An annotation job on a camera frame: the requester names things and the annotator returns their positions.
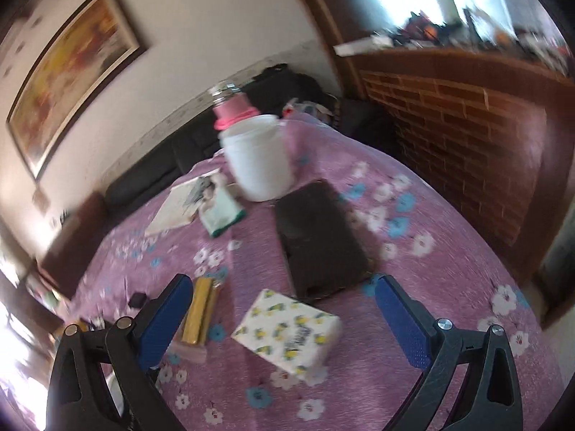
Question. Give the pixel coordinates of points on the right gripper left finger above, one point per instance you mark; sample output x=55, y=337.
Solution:
x=101, y=379

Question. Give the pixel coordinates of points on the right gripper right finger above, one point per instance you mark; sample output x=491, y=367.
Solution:
x=489, y=395

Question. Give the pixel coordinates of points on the lemon print tissue pack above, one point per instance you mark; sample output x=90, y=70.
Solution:
x=289, y=334

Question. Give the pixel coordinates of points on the brown armchair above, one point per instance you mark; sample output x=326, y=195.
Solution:
x=67, y=259

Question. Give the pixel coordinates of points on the purple floral tablecloth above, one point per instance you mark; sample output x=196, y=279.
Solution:
x=406, y=229

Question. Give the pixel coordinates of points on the white paper notebook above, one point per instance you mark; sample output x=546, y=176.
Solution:
x=179, y=208

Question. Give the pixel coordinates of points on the brick pattern counter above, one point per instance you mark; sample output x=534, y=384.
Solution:
x=493, y=135

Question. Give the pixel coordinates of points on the framed landscape painting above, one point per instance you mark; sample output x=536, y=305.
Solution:
x=89, y=50

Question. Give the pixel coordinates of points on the black leather sofa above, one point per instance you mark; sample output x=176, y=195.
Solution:
x=197, y=139

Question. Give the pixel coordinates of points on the black charger with cable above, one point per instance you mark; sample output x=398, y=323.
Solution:
x=138, y=300

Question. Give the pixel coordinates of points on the small wall plaque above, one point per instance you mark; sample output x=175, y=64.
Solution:
x=40, y=201

